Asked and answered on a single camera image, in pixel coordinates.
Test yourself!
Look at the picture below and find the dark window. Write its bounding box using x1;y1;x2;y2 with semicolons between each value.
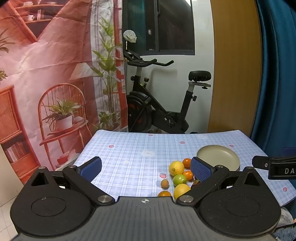
122;0;195;56

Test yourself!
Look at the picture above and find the blue shaggy rug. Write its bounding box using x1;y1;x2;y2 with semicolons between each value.
273;206;296;241

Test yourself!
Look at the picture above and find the white crumpled bag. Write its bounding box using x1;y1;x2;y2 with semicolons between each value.
123;30;137;43

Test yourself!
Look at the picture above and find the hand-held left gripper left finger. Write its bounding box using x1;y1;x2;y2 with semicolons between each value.
24;156;115;207

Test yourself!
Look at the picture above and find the printed wall tapestry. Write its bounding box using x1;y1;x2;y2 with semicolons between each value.
0;0;129;186

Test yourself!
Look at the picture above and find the small yellow lemon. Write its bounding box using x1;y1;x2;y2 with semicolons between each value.
173;184;191;202

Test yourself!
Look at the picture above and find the large yellow lemon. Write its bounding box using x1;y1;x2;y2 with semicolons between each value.
169;161;185;176

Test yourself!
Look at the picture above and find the beige plate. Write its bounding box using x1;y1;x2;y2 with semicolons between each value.
196;145;241;171

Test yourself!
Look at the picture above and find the wooden door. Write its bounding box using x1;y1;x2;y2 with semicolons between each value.
207;0;263;137

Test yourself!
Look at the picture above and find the black exercise bike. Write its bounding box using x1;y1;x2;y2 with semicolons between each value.
122;50;212;135

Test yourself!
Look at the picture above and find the blue curtain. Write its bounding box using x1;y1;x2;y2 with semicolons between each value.
250;0;296;160

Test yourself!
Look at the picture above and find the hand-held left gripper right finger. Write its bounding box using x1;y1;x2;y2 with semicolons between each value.
177;157;269;207

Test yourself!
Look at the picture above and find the green round fruit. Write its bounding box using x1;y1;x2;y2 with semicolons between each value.
173;174;187;186

